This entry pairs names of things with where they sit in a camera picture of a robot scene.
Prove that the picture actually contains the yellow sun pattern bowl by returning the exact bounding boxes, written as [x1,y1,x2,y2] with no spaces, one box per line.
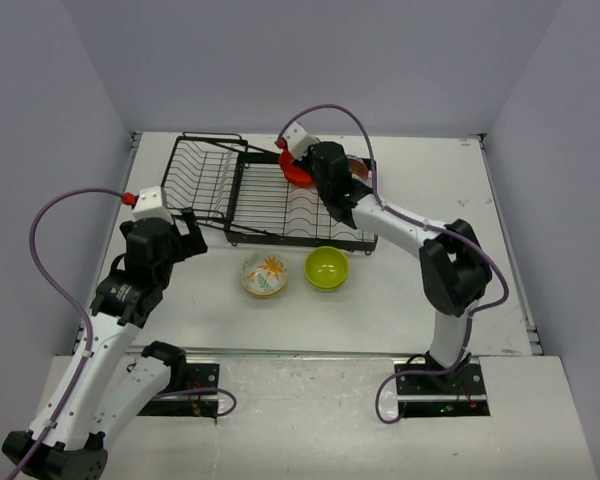
[243,285,286,299]

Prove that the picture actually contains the brown red patterned bowl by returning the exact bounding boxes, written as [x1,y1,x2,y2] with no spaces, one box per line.
[347,156,369,181]

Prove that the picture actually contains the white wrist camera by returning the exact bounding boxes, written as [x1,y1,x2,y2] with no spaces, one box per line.
[282,122,319,159]
[132,186,173,224]

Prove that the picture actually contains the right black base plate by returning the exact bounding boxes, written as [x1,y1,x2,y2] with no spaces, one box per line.
[394,357,491,419]

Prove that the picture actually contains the white floral pattern bowl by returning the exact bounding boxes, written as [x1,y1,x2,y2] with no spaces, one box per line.
[239,250,289,291]

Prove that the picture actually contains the black wire dish rack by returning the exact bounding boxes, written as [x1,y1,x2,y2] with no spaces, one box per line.
[161,132,378,255]

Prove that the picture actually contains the orange bowl front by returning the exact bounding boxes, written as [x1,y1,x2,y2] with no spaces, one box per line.
[278,150,314,188]

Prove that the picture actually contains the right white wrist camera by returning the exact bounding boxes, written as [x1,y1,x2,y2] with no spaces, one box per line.
[282,122,319,159]

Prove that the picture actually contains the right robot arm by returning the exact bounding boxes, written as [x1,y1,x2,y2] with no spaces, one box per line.
[289,142,493,393]

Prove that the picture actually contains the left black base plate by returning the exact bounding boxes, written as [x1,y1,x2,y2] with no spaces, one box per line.
[137,360,221,419]

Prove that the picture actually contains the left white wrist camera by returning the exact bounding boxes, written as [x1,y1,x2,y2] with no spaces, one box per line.
[132,186,173,224]

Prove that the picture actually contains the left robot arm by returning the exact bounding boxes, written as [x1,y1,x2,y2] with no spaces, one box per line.
[2,209,207,479]

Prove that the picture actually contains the lime green bowl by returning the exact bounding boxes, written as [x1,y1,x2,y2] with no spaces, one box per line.
[304,246,349,278]
[306,276,348,292]

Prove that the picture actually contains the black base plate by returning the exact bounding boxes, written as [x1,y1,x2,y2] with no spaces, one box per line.
[394,357,491,419]
[137,360,221,419]

